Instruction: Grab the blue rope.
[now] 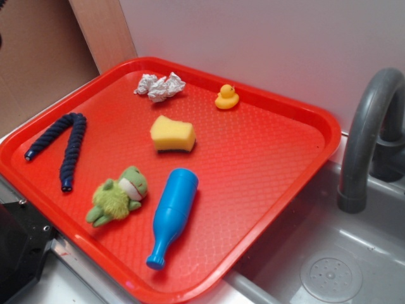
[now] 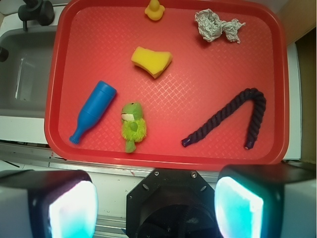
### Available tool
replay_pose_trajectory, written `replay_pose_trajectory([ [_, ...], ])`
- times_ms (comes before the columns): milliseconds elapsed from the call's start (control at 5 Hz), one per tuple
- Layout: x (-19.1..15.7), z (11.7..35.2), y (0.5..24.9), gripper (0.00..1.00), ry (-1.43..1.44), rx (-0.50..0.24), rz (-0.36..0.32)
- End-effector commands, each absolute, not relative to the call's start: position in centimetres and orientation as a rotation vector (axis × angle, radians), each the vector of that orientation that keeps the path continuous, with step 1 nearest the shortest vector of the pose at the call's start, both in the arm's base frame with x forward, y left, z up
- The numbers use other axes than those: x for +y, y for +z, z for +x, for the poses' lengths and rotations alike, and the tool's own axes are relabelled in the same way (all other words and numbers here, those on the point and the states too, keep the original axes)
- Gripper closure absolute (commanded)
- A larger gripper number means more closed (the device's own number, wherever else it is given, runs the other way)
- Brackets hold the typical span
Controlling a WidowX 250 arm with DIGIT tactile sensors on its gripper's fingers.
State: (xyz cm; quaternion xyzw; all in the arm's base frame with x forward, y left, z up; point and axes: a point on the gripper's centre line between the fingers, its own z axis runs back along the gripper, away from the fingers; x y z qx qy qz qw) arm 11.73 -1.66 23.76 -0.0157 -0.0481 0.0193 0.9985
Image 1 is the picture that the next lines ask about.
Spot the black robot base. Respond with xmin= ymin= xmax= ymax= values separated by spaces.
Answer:
xmin=1 ymin=201 xmax=55 ymax=303

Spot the yellow sponge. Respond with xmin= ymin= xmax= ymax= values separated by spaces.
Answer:
xmin=150 ymin=115 xmax=196 ymax=153

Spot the red plastic tray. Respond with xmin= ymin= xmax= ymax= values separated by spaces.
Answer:
xmin=0 ymin=56 xmax=342 ymax=304

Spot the yellow rubber duck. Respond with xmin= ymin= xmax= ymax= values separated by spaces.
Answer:
xmin=215 ymin=84 xmax=239 ymax=110

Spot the blue plastic bottle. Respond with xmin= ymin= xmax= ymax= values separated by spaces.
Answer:
xmin=146 ymin=168 xmax=199 ymax=270

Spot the crumpled white paper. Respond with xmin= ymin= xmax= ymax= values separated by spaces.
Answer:
xmin=134 ymin=72 xmax=186 ymax=103

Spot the green plush frog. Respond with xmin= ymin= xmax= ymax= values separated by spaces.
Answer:
xmin=85 ymin=166 xmax=148 ymax=227

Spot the grey toy sink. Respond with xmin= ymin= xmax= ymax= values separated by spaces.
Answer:
xmin=1 ymin=155 xmax=404 ymax=303

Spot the wooden board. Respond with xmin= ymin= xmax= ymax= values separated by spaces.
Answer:
xmin=69 ymin=0 xmax=137 ymax=73

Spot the grey toy faucet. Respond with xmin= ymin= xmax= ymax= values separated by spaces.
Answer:
xmin=337 ymin=68 xmax=404 ymax=213

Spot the dark blue twisted rope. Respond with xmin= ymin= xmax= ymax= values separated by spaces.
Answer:
xmin=24 ymin=112 xmax=88 ymax=193

